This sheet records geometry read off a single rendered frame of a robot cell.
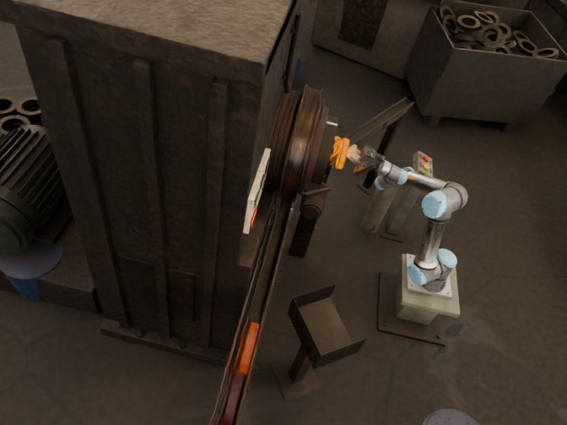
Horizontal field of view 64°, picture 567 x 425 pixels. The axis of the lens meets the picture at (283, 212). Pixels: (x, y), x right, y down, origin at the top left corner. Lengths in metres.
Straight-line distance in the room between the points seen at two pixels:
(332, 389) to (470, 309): 1.06
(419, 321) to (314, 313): 0.99
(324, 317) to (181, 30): 1.31
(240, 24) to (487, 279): 2.52
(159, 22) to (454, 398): 2.32
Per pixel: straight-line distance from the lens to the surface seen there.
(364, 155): 2.30
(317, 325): 1.99
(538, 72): 4.27
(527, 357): 3.14
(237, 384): 1.65
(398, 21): 4.44
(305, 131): 1.66
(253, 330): 1.71
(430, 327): 2.89
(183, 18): 1.23
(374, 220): 3.02
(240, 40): 1.17
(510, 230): 3.70
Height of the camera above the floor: 2.34
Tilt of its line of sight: 49 degrees down
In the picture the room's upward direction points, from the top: 14 degrees clockwise
